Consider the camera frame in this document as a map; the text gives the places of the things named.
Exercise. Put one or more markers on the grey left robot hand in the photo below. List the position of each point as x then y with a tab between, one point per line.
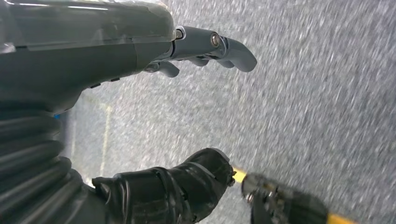
77	46

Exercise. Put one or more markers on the yellow floor tape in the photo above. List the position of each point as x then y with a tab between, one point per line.
239	174

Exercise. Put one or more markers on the black caster foot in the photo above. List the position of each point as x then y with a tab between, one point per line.
284	204

